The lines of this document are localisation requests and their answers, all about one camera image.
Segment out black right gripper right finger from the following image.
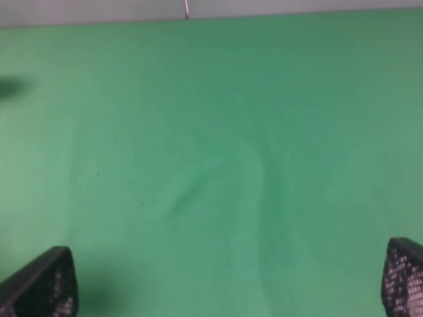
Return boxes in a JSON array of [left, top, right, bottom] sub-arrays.
[[381, 237, 422, 317]]

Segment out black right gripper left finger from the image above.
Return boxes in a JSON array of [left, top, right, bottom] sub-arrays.
[[1, 246, 79, 317]]

